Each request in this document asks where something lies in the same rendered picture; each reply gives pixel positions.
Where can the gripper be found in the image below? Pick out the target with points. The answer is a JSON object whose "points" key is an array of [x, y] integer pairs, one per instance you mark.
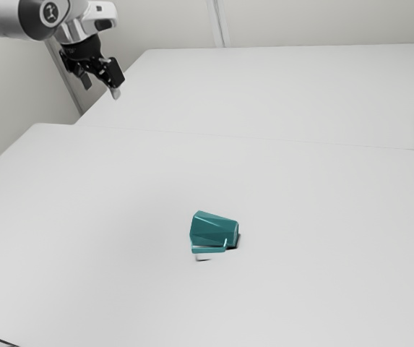
{"points": [[80, 52]]}

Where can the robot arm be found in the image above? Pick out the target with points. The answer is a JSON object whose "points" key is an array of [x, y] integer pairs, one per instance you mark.
{"points": [[29, 18]]}

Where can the teal faceted mug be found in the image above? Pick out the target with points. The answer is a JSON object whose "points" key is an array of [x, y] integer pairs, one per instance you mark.
{"points": [[212, 231]]}

